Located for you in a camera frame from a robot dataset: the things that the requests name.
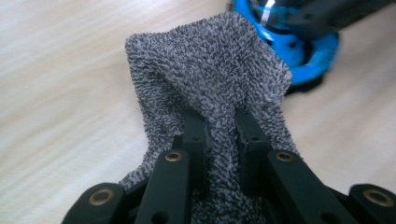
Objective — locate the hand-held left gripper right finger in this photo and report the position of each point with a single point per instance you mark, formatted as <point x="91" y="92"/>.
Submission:
<point x="252" y="149"/>

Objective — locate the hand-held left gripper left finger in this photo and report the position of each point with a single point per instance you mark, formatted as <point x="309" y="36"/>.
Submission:
<point x="196" y="146"/>

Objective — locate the blue toy car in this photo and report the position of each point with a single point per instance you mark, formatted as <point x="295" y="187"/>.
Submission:
<point x="311" y="59"/>

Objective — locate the grey terry cloth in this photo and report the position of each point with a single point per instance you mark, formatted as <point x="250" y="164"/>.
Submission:
<point x="211" y="68"/>

